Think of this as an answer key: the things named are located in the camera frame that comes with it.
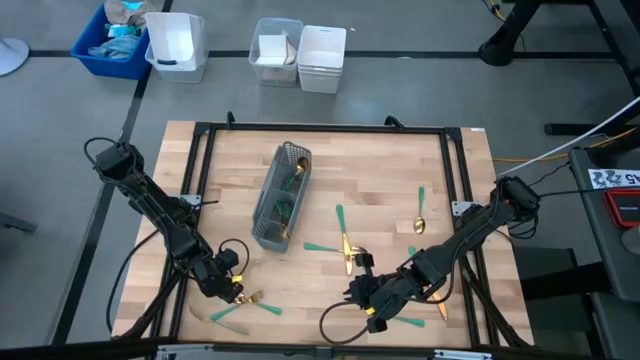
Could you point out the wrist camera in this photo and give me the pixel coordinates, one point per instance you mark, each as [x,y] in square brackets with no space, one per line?
[377,325]
[228,259]

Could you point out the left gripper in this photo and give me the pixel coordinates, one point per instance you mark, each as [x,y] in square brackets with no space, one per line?
[215,280]

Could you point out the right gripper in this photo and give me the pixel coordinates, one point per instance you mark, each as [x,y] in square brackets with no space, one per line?
[372,297]

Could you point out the blue plastic bin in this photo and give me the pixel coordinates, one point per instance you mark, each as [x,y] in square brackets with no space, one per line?
[115,70]

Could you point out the grey plastic silverware basket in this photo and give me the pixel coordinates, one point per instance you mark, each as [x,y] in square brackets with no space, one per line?
[265,220]

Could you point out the beige cloth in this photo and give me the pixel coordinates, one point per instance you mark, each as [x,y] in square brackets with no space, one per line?
[125,12]

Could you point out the clear plastic bin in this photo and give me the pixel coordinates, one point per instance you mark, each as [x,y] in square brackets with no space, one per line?
[260,67]

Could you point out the white round stool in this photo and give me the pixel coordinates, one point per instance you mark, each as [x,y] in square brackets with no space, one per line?
[11,56]

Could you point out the teal cloth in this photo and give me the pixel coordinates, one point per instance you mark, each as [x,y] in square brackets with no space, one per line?
[120,31]

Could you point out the printed paper label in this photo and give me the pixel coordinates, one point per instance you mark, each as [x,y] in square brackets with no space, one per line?
[612,178]

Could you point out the black aluminium table frame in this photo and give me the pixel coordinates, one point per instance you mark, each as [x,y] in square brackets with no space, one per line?
[325,128]

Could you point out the red and black device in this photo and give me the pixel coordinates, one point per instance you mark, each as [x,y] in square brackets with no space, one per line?
[625,207]

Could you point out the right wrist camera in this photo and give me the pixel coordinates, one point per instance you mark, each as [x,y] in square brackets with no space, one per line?
[377,325]

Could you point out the black side table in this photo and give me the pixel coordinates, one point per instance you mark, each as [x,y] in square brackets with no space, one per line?
[600,235]

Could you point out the white plastic bin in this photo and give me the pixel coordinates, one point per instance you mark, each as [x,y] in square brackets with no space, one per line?
[172,40]
[320,50]

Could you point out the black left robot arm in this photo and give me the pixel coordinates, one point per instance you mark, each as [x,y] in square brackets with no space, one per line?
[155,205]

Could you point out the silver corner plate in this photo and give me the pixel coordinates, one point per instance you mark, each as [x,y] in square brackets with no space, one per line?
[191,199]
[461,207]

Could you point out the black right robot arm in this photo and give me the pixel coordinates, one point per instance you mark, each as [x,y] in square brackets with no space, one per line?
[470,230]

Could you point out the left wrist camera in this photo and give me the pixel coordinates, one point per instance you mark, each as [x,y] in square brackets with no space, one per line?
[228,259]

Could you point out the blue grey cloth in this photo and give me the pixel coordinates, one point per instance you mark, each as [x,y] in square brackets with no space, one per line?
[115,47]

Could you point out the silver aluminium bracket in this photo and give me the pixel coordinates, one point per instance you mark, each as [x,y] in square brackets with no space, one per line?
[180,351]
[460,355]

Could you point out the black stand foot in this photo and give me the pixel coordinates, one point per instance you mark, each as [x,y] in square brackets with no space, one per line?
[502,47]

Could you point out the white cardboard box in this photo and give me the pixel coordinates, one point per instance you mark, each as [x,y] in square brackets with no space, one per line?
[272,47]

